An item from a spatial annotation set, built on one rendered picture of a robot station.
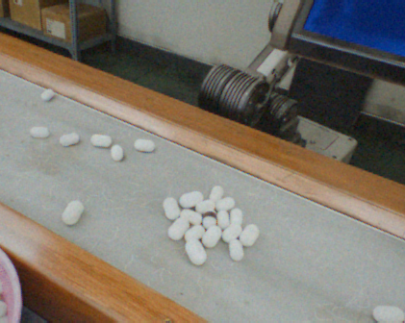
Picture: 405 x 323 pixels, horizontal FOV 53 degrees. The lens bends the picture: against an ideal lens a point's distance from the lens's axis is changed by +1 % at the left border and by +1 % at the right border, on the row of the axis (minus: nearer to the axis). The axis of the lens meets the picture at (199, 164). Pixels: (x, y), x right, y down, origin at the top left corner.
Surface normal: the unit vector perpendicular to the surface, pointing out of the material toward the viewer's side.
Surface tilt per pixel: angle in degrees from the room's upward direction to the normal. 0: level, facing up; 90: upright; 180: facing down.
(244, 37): 90
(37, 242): 0
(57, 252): 0
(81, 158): 0
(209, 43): 89
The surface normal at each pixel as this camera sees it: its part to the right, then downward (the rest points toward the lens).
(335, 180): 0.13, -0.81
